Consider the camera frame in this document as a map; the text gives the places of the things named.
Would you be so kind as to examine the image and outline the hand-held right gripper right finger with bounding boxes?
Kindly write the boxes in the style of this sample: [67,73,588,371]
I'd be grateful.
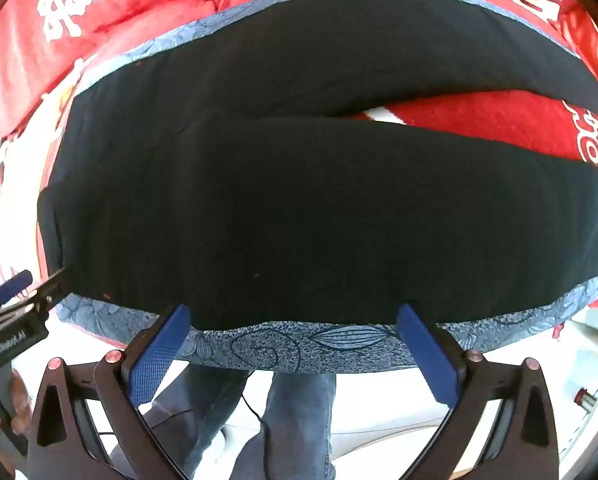
[396,304,560,480]

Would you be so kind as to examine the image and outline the red printed blanket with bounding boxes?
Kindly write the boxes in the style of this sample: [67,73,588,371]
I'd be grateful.
[0,0,598,351]

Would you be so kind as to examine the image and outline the person's right leg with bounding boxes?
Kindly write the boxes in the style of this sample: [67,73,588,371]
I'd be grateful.
[234,370,338,480]

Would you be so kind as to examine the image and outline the person's leg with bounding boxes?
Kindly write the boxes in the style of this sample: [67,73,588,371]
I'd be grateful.
[234,370,338,480]
[141,364,252,480]

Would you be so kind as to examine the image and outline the person's left leg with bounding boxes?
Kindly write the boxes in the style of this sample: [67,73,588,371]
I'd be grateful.
[141,364,252,480]

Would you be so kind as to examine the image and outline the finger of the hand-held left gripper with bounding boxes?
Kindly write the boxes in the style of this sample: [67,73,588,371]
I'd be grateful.
[29,266,76,318]
[0,269,34,307]

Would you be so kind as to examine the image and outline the black pants with blue trim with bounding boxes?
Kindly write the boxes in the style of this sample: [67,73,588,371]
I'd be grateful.
[36,0,598,375]

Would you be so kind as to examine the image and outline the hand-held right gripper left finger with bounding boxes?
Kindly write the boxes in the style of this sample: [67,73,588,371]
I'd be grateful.
[27,304,192,480]

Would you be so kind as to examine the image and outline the thin black cable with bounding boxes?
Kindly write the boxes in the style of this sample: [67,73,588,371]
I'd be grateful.
[96,367,277,441]

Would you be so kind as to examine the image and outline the person's left hand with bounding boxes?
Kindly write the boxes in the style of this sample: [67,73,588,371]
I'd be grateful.
[8,369,32,437]

